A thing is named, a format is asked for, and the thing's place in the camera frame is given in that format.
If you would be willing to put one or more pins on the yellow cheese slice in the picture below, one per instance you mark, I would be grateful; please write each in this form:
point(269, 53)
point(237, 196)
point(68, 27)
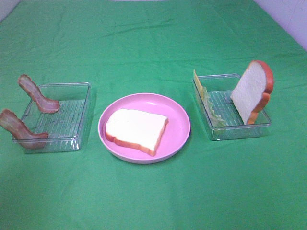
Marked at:
point(198, 84)

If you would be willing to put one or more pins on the bread slice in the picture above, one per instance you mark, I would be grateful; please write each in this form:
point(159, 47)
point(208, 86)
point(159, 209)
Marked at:
point(136, 129)
point(253, 90)

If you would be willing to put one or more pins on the clear plastic tray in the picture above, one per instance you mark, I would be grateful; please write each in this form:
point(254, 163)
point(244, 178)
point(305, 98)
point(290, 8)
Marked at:
point(220, 88)
point(65, 128)

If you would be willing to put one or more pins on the green tablecloth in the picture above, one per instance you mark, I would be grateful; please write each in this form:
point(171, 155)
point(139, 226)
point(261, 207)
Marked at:
point(125, 47)

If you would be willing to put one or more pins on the green lettuce leaf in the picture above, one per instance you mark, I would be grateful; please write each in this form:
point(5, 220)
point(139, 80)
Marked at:
point(216, 120)

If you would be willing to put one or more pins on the left clear plastic tray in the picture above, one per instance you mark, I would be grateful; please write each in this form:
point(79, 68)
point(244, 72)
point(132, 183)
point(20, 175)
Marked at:
point(65, 128)

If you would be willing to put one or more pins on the bacon strip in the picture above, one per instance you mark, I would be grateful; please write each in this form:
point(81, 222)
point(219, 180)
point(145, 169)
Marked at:
point(44, 104)
point(10, 122)

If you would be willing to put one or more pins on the pink round plate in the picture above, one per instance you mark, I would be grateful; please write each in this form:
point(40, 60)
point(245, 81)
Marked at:
point(175, 135)

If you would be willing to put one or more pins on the right clear plastic tray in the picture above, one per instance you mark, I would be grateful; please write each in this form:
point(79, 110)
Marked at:
point(220, 88)

